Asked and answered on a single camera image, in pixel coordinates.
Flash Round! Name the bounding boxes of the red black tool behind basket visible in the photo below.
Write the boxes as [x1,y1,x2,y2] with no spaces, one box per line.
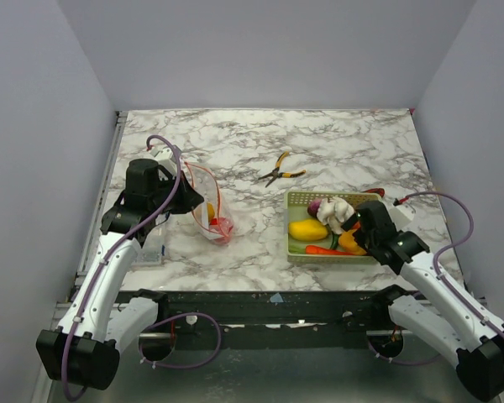
[365,188,386,198]

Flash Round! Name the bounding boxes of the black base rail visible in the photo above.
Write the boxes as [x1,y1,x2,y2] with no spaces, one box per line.
[108,286,421,349]

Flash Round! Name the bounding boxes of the yellow toy bell pepper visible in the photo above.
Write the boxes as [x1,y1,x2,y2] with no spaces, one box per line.
[338,230,367,256]

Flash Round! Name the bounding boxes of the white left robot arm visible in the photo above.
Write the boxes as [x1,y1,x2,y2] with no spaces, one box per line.
[36,159,204,390]

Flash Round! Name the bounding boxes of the clear zip bag orange zipper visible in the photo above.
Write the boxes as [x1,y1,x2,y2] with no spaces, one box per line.
[185,162,236,246]

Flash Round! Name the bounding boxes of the green perforated plastic basket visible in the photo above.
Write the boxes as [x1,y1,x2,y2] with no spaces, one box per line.
[284,191,382,265]

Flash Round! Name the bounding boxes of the orange toy carrot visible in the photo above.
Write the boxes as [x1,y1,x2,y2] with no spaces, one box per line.
[305,245,353,256]

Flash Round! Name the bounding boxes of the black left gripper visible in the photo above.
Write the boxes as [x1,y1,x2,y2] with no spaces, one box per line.
[150,170,205,216]

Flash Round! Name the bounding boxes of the white toy garlic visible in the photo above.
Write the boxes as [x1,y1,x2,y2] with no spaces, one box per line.
[316,197,354,235]

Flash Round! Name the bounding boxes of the purple toy onion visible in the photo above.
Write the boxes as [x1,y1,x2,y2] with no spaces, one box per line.
[307,198,323,218]

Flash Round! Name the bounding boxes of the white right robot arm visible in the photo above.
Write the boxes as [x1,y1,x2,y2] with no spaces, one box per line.
[354,201,504,402]

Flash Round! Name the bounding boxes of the orange yellow toy fruit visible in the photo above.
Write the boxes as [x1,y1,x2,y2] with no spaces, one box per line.
[206,202,217,224]

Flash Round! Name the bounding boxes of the red toy apple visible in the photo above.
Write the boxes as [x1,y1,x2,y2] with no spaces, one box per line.
[207,217,234,245]

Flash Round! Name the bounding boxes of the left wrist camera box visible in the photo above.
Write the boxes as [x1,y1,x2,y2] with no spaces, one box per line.
[149,145,177,175]

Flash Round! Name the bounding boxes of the yellow toy mango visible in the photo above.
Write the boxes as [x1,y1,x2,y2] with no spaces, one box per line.
[288,219,328,242]

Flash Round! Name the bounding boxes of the green toy chili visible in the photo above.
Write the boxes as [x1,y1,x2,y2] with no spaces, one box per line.
[329,233,340,250]

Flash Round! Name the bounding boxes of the yellow black needle-nose pliers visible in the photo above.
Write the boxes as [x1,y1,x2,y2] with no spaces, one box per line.
[258,150,307,188]

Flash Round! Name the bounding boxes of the clear plastic box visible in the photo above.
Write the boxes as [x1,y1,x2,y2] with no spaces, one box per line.
[133,228,165,267]

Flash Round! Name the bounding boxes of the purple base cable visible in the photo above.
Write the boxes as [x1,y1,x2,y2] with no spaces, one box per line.
[367,335,446,367]
[138,312,223,371]

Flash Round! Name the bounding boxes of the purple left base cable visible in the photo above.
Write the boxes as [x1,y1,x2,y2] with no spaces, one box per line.
[138,312,223,371]

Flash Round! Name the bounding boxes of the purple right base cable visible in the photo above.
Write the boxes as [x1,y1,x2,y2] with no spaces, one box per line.
[367,335,446,367]

